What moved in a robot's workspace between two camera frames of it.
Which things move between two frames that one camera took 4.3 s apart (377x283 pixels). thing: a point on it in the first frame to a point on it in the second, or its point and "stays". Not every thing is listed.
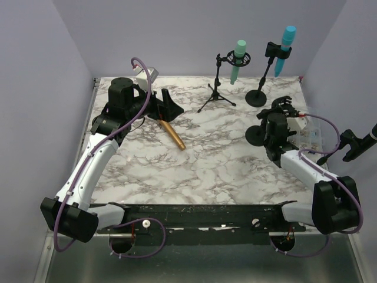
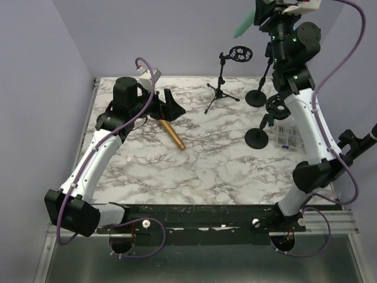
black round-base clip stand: x=257 y=98 stays
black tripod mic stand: x=232 y=61 to x=239 y=53
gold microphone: x=171 y=130 stays
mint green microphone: x=240 y=52 to x=250 y=22
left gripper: x=166 y=110 stays
